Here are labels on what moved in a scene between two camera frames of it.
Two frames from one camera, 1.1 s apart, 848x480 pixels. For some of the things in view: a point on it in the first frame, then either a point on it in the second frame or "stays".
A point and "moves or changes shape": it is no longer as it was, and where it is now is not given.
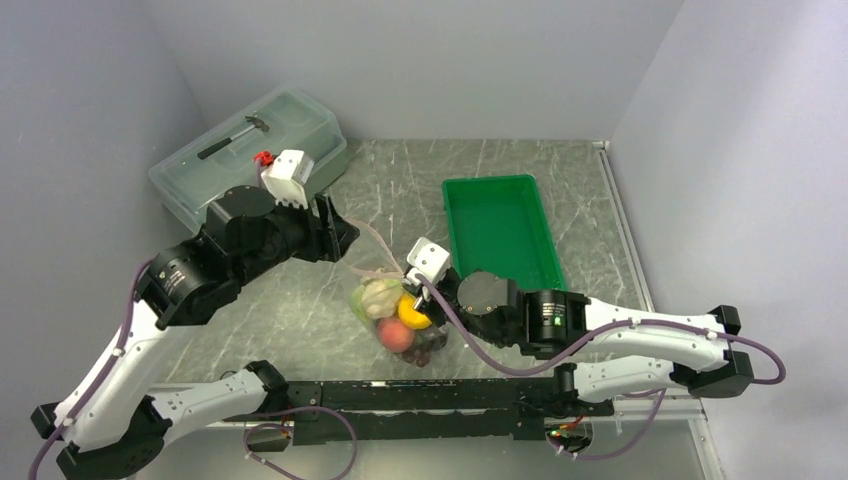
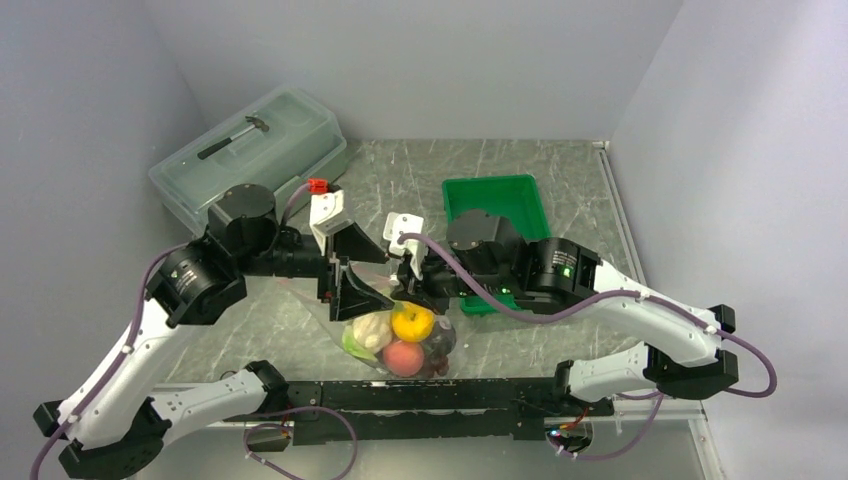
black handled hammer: (256, 124) stays
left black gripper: (339, 233) -> (349, 297)
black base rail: (474, 410) stays
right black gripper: (432, 311) -> (407, 287)
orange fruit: (409, 316) stays
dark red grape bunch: (425, 343) -> (437, 349)
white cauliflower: (376, 298) moves or changes shape
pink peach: (394, 335) -> (403, 358)
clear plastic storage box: (188, 180) stays
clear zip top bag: (396, 317) moves or changes shape
